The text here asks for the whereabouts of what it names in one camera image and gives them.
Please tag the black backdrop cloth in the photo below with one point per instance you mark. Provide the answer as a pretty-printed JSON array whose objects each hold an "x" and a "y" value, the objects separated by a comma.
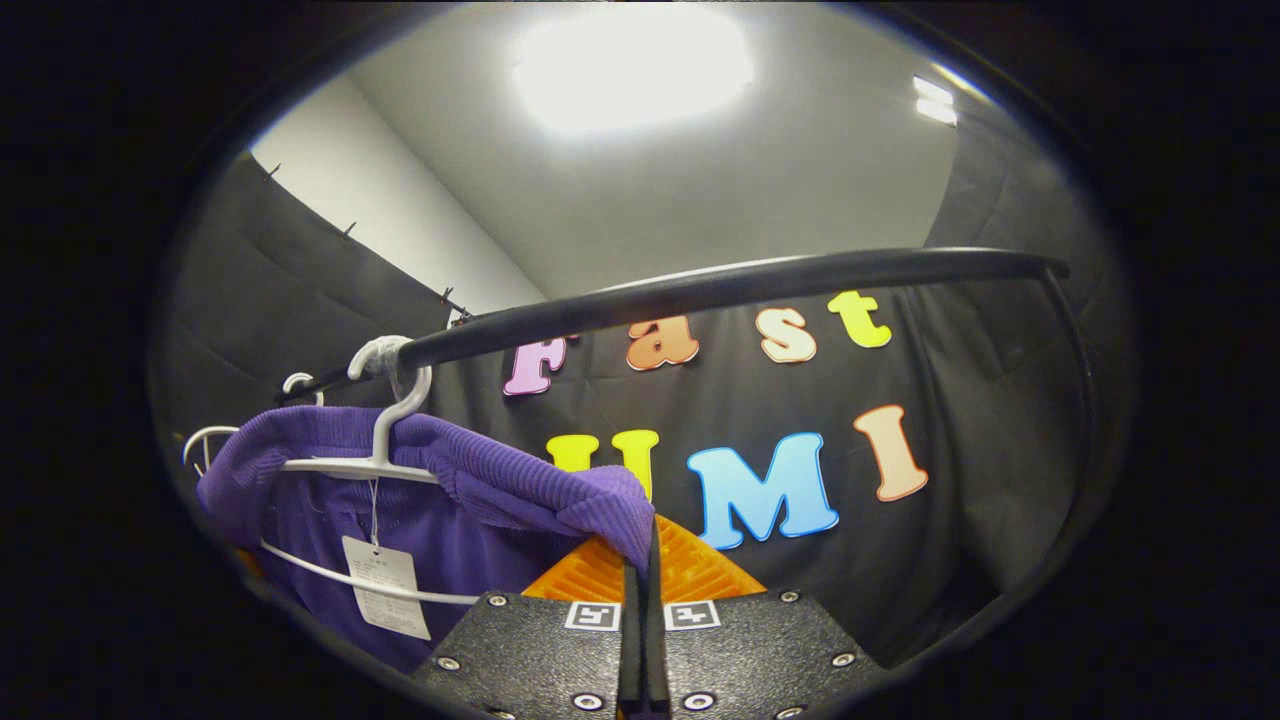
[{"x": 960, "y": 380}]

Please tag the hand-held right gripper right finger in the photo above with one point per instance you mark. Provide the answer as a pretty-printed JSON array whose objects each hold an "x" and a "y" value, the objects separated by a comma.
[{"x": 760, "y": 650}]

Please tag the large ceiling light panel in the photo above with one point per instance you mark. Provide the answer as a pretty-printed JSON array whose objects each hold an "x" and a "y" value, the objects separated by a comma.
[{"x": 630, "y": 65}]

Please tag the grey garment tag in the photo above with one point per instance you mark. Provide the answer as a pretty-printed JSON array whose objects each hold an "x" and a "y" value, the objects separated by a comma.
[{"x": 385, "y": 590}]

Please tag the black metal clothes rack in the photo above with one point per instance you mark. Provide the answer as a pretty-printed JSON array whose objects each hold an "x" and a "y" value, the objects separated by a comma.
[{"x": 750, "y": 275}]

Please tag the small square ceiling light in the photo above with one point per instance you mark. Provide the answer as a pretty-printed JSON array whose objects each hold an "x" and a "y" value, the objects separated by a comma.
[
  {"x": 938, "y": 112},
  {"x": 934, "y": 90}
]

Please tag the purple ribbed jacket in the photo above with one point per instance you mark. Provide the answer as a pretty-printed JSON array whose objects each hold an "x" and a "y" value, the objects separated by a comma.
[{"x": 480, "y": 470}]

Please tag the white plastic clothes hanger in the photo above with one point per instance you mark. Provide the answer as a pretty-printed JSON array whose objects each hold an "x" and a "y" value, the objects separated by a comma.
[
  {"x": 210, "y": 433},
  {"x": 400, "y": 420}
]

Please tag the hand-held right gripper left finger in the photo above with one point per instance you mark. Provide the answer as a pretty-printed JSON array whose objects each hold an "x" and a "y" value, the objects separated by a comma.
[{"x": 530, "y": 660}]

